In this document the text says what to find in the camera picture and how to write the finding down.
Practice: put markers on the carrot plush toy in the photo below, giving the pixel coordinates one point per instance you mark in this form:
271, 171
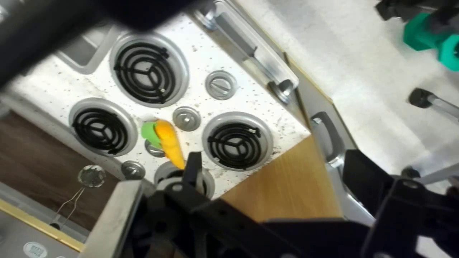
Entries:
169, 143

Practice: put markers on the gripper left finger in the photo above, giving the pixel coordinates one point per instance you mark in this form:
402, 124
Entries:
200, 222

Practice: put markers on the toy kitchen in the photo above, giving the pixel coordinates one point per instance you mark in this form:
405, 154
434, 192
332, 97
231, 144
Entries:
200, 61

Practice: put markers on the silver stove knob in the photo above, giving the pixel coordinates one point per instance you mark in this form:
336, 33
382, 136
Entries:
133, 170
221, 85
153, 151

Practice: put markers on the grey toy sink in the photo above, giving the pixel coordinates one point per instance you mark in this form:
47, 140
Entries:
84, 53

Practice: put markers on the stand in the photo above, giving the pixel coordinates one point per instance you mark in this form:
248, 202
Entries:
435, 104

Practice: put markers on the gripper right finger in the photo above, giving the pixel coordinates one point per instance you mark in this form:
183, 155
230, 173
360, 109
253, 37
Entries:
412, 215

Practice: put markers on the green plastic clamp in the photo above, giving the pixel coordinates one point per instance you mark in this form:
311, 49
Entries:
426, 37

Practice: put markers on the black coil stove burner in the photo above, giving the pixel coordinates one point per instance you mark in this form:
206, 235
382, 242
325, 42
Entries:
102, 129
168, 173
147, 71
236, 143

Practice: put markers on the clear crystal knob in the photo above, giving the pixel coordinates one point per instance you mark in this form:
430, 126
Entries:
92, 176

